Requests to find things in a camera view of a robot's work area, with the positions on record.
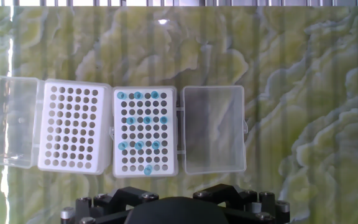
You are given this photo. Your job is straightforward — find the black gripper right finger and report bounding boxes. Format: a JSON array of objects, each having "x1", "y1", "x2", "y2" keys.
[{"x1": 192, "y1": 183, "x2": 291, "y2": 224}]

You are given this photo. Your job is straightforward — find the far white pipette tip box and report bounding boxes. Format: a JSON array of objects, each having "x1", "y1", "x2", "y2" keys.
[{"x1": 0, "y1": 73, "x2": 113, "y2": 175}]

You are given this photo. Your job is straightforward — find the white tip rack clear lid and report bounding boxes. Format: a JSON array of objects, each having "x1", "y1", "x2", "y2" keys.
[{"x1": 112, "y1": 85, "x2": 248, "y2": 179}]

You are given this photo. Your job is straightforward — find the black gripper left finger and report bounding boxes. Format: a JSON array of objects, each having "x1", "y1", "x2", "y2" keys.
[{"x1": 60, "y1": 185, "x2": 160, "y2": 224}]

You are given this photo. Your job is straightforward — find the green marble pattern mat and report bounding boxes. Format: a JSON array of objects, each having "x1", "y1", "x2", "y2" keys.
[{"x1": 0, "y1": 6, "x2": 358, "y2": 224}]

